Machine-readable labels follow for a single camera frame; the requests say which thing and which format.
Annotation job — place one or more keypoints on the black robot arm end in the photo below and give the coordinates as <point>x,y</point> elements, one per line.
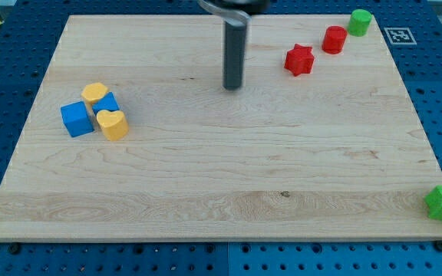
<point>251,7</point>

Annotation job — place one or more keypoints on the red star block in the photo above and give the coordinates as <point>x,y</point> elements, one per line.
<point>299,60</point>

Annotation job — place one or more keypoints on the wooden board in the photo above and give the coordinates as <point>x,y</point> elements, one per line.
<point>336,155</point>

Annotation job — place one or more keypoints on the yellow heart block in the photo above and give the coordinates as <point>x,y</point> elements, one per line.
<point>113,124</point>

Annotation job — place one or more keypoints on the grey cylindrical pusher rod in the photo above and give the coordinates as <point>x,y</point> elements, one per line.
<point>233,55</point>

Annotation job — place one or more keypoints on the small blue block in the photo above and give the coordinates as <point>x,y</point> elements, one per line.
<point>108,102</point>

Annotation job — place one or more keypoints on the yellow hexagon block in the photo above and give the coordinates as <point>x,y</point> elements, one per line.
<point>94,92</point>

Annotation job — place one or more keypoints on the blue cube block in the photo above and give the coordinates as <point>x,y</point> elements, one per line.
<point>75,119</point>

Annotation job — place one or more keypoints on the red cylinder block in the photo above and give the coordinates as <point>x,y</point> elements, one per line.
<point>334,39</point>

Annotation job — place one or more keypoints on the green cylinder block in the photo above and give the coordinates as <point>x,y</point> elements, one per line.
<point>359,22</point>

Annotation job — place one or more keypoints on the white fiducial marker tag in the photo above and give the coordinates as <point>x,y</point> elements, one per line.
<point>400,36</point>

